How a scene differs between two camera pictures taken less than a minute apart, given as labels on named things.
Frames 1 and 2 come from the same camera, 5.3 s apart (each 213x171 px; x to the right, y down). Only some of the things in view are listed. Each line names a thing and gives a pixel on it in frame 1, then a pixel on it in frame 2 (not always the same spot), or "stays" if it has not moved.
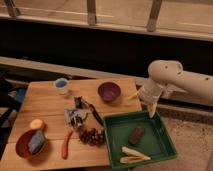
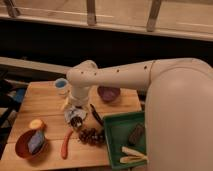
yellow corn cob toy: (130, 156) stays
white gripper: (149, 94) → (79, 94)
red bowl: (22, 145) stays
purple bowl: (109, 91) stays
